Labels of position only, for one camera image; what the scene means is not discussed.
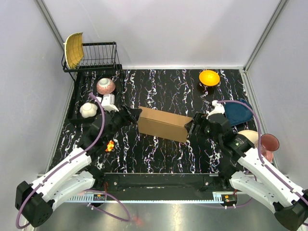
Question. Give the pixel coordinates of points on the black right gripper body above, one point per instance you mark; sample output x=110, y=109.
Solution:
x=204, y=130

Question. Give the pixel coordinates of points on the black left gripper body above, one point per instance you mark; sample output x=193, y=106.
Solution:
x=118, y=120

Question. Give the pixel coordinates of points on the brown cardboard box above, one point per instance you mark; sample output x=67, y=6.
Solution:
x=163, y=124

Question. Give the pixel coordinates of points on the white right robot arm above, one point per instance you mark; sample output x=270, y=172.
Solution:
x=247, y=171

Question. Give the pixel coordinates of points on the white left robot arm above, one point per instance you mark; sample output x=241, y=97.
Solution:
x=37, y=200

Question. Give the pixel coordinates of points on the right controller box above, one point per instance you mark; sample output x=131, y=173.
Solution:
x=229, y=198

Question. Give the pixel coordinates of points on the controller box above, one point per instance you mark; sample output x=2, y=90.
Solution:
x=229, y=198
x=99, y=197

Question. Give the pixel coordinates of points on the left controller box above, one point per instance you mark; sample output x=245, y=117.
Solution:
x=99, y=197

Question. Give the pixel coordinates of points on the dark blue bowl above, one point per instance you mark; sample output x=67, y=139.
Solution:
x=237, y=113

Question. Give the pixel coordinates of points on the yellow red flower toy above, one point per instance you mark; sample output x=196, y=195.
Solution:
x=110, y=146

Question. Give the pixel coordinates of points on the white flower-shaped bowl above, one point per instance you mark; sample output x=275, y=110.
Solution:
x=88, y=110

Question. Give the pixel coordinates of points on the black marble pattern mat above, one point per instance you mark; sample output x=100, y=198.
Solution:
x=176, y=91

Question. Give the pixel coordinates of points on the red patterned bowl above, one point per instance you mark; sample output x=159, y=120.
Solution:
x=105, y=86

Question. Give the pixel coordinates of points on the cream floral plate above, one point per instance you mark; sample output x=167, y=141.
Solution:
x=252, y=136

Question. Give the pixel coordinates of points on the orange bowl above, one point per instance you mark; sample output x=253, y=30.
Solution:
x=209, y=78

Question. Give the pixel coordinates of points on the pink glass cup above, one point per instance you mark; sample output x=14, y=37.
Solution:
x=269, y=144

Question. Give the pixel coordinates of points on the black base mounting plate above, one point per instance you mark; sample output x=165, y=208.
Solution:
x=162, y=187

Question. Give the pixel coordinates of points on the yellow woven plate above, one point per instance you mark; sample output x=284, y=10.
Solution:
x=73, y=50

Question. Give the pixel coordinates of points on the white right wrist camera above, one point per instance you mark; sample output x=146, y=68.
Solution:
x=218, y=109

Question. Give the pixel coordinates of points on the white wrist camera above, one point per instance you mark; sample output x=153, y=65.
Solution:
x=108, y=103
x=218, y=109

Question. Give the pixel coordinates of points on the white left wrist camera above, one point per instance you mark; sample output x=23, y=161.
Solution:
x=108, y=103

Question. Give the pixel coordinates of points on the black wire dish rack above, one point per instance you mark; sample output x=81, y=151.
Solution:
x=100, y=60

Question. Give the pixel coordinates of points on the aluminium frame rail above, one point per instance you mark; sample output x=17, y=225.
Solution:
x=238, y=181

